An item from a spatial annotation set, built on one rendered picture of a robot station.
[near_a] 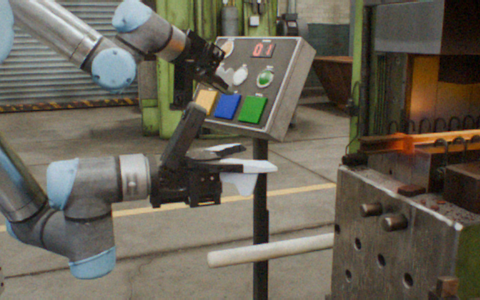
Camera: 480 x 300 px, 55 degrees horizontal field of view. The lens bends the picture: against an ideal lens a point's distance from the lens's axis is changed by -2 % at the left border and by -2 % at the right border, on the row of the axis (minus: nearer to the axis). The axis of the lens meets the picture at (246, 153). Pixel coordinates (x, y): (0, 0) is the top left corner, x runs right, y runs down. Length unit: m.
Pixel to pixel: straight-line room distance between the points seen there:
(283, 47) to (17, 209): 0.81
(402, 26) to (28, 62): 7.94
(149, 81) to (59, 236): 5.13
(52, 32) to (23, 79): 7.75
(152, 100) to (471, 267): 5.30
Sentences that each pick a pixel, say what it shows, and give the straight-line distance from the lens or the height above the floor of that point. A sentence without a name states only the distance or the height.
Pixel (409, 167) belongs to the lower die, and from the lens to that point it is 0.98.
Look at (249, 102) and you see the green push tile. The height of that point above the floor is 1.03.
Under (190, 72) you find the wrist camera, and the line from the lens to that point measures 1.10.
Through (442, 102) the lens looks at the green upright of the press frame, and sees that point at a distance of 1.28.
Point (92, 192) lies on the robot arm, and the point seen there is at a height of 0.97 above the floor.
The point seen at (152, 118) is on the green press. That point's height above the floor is 0.22.
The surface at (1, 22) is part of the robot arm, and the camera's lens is 0.60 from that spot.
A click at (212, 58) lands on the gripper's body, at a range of 1.15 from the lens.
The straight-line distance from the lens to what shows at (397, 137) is 0.95.
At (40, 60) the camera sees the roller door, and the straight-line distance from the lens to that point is 8.63.
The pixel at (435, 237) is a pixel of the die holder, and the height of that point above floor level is 0.88.
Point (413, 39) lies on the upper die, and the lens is 0.96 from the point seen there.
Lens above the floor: 1.20
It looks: 14 degrees down
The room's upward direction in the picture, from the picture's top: straight up
